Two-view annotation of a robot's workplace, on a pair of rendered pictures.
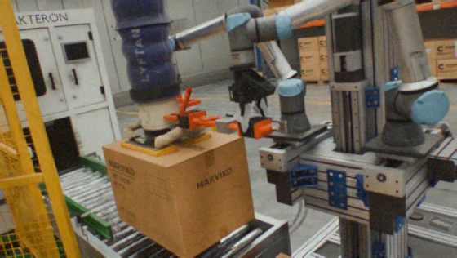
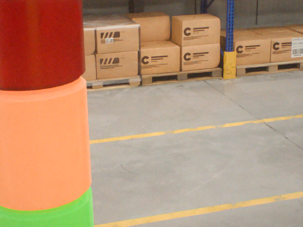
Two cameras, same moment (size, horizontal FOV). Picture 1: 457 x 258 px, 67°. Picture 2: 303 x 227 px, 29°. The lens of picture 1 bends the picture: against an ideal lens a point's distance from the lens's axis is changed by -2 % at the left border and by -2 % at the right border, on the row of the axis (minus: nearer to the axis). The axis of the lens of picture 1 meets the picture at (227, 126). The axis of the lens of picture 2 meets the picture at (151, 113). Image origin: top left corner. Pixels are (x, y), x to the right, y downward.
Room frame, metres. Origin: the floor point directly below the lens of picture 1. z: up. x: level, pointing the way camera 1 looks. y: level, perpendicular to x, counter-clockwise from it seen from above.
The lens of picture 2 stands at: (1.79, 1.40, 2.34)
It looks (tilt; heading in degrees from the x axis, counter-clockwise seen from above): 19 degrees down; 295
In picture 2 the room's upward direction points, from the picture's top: 1 degrees counter-clockwise
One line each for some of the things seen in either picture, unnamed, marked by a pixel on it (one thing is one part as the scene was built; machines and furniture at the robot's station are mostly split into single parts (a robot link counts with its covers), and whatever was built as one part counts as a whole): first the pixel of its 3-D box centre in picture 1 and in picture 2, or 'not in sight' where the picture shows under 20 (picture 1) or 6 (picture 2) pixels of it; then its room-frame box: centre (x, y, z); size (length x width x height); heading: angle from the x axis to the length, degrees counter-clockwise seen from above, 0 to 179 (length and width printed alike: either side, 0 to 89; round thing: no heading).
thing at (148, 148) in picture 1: (146, 143); not in sight; (1.50, 0.37, 1.11); 0.34 x 0.10 x 0.05; 40
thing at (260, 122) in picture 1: (254, 127); not in sight; (1.09, -0.09, 1.21); 0.08 x 0.07 x 0.05; 40
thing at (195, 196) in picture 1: (175, 180); not in sight; (1.56, 0.28, 0.88); 0.60 x 0.40 x 0.40; 41
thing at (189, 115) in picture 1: (192, 118); not in sight; (1.37, 0.13, 1.21); 0.10 x 0.08 x 0.06; 130
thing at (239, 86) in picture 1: (245, 83); not in sight; (1.12, -0.08, 1.35); 0.09 x 0.08 x 0.12; 40
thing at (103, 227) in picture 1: (54, 199); not in sight; (2.25, 1.26, 0.60); 1.60 x 0.10 x 0.09; 42
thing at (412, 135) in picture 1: (401, 127); not in sight; (1.24, -0.65, 1.09); 0.15 x 0.15 x 0.10
